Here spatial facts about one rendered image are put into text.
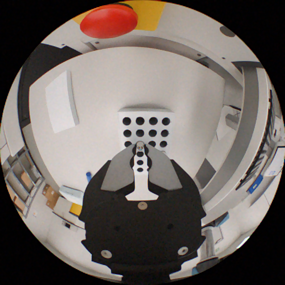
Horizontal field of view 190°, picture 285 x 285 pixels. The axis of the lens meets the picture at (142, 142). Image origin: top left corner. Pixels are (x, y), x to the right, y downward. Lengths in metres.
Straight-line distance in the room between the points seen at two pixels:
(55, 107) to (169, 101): 0.24
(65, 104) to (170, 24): 0.23
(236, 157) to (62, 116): 0.34
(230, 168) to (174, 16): 0.25
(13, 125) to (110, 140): 0.46
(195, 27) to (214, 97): 0.16
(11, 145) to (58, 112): 0.34
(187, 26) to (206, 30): 0.03
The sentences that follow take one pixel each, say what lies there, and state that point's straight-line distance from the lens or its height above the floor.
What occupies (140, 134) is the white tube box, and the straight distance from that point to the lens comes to 0.15.
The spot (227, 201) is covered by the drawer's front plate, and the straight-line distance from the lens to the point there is 0.34.
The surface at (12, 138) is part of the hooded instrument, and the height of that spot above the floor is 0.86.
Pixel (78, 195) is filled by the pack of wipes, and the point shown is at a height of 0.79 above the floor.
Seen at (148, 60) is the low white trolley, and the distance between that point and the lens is 0.18.
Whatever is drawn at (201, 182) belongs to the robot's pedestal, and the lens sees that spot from 0.77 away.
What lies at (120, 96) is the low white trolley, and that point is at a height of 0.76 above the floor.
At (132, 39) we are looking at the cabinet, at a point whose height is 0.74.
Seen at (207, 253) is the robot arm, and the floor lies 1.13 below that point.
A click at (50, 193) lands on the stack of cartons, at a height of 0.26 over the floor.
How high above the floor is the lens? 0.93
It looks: 62 degrees down
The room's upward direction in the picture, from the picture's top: 176 degrees clockwise
